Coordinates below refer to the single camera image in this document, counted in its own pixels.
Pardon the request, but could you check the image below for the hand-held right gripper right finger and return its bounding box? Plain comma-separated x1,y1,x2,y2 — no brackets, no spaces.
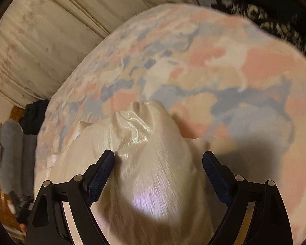
202,150,294,245

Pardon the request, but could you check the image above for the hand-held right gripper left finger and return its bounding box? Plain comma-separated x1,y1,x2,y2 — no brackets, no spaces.
25,149,115,245

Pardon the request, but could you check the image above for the white puffer jacket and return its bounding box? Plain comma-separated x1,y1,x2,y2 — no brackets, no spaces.
44,101,215,245

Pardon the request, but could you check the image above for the blue grey rolled blanket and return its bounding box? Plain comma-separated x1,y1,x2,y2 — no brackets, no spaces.
0,120,37,197

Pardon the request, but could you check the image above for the black clothing pile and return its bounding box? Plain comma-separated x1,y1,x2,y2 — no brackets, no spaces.
19,99,50,136

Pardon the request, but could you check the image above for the wooden headboard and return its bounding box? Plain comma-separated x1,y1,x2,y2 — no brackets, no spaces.
0,105,26,235

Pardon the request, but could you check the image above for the pastel cat print blanket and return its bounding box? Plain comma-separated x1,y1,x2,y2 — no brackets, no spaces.
34,4,306,245

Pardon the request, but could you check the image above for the beige leaf print curtain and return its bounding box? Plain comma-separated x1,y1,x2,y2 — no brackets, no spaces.
0,0,202,108

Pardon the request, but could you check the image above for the black white patterned cloth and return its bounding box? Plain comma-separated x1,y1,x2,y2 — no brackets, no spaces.
229,1,306,57

